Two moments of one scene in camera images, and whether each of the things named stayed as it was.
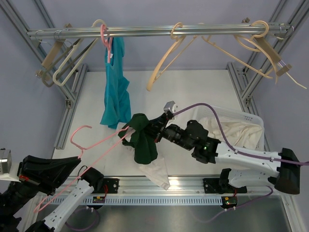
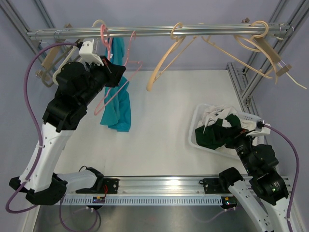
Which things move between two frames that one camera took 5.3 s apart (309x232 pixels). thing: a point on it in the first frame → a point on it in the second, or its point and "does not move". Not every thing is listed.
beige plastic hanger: [179, 40] does not move
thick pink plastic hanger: [105, 41] does not move
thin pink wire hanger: [122, 133] → [104, 33]
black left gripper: [49, 173] → [113, 72]
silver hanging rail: [177, 29] does not move
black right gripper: [154, 127] → [241, 136]
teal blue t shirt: [117, 105] does not move
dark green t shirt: [145, 148] → [216, 136]
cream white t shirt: [243, 135] → [215, 115]
